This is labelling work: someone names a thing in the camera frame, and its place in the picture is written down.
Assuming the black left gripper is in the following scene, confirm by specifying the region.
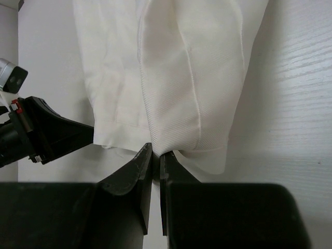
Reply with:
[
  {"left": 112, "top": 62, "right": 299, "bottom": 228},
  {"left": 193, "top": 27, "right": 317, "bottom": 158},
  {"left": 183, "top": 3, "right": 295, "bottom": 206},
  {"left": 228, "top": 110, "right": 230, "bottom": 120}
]
[{"left": 1, "top": 96, "right": 94, "bottom": 168}]

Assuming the white pleated skirt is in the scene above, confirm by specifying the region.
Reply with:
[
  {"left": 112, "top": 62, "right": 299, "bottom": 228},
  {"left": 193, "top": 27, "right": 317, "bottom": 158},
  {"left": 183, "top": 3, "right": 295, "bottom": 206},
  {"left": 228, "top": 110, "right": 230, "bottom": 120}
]
[{"left": 73, "top": 1, "right": 268, "bottom": 178}]

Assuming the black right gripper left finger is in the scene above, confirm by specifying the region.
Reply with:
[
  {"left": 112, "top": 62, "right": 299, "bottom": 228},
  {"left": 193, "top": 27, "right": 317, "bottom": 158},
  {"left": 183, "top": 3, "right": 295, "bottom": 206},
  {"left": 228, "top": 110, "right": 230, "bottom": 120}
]
[{"left": 1, "top": 143, "right": 153, "bottom": 248}]

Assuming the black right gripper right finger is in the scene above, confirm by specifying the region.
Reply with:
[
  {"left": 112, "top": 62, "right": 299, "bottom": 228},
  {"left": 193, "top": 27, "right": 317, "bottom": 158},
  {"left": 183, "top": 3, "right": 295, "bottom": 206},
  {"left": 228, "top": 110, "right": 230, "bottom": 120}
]
[{"left": 160, "top": 153, "right": 311, "bottom": 248}]

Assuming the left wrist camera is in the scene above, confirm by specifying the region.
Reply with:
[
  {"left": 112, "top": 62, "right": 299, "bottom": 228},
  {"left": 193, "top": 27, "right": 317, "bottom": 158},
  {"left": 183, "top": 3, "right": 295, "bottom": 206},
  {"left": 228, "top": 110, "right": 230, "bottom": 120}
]
[{"left": 0, "top": 58, "right": 28, "bottom": 94}]

